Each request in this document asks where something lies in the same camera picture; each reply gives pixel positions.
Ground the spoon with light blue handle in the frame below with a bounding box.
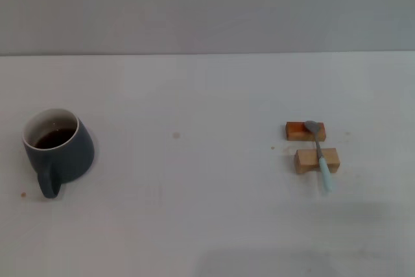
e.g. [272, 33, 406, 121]
[303, 120, 337, 193]

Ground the dark grey ceramic cup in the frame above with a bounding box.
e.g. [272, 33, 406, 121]
[21, 108, 95, 199]

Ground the dark orange wooden block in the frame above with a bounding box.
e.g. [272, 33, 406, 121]
[285, 121, 326, 142]

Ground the light wooden block with notch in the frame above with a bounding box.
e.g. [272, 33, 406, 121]
[294, 148, 340, 175]

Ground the dark brown coffee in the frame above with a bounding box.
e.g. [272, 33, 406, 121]
[33, 127, 77, 150]

